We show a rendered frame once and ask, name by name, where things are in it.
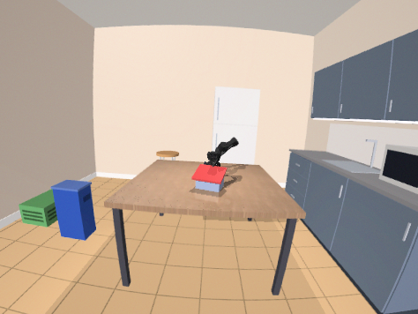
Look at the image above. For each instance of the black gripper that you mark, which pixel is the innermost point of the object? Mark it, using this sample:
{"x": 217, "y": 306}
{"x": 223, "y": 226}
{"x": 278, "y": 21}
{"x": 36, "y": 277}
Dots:
{"x": 215, "y": 158}

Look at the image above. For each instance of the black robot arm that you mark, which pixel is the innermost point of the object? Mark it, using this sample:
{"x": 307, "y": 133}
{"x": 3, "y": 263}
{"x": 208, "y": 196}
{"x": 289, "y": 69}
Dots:
{"x": 222, "y": 148}

